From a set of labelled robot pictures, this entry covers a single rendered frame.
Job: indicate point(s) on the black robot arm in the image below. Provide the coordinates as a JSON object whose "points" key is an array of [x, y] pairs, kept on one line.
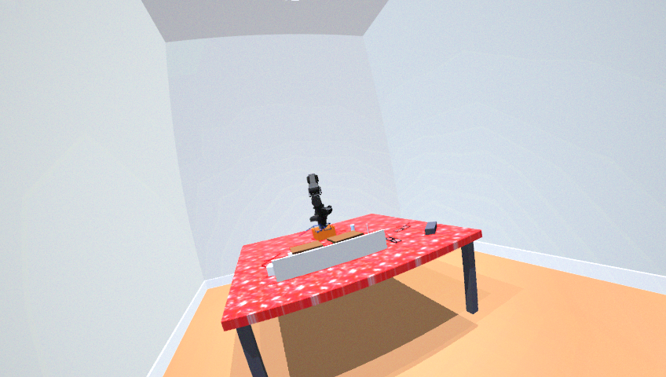
{"points": [[315, 192]]}

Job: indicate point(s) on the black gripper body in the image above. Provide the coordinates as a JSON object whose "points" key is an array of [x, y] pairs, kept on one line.
{"points": [[317, 215]]}

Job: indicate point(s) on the white flat rectangular panel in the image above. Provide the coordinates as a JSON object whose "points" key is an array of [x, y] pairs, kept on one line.
{"points": [[321, 258]]}

